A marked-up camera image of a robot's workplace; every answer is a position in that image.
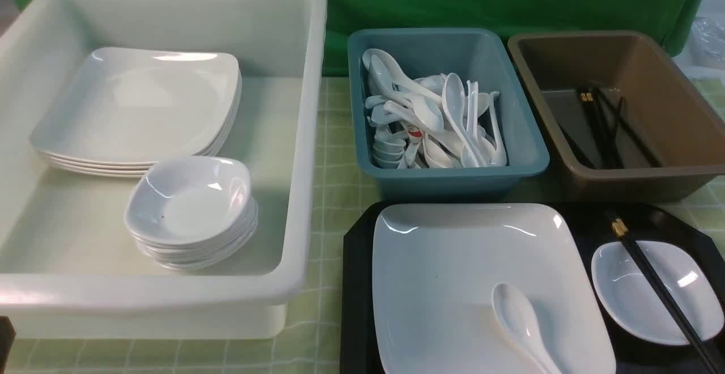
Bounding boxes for green checkered tablecloth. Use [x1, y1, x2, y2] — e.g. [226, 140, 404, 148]
[0, 76, 725, 374]

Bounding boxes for small white bowl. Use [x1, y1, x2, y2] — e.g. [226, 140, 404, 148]
[591, 241, 723, 346]

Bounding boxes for pile of white spoons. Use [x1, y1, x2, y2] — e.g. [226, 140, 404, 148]
[362, 48, 508, 168]

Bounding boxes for brown plastic bin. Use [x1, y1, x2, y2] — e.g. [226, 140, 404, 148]
[507, 31, 724, 202]

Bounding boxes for large white square plate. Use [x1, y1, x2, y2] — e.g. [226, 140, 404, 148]
[371, 203, 616, 373]

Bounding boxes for stack of small white bowls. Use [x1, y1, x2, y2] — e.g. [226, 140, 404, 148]
[124, 155, 258, 271]

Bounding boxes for large white plastic tub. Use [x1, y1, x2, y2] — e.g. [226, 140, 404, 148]
[1, 0, 327, 339]

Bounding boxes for black chopstick gold band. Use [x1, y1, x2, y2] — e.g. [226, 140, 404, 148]
[605, 210, 723, 373]

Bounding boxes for stack of white square plates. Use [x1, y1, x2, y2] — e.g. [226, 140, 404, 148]
[29, 47, 242, 178]

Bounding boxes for white spoon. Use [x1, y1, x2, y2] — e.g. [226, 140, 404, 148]
[491, 283, 561, 373]

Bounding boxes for teal plastic bin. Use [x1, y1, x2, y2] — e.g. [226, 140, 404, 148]
[348, 27, 549, 202]

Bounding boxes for black chopsticks in bin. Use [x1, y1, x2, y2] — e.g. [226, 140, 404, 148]
[559, 86, 663, 169]

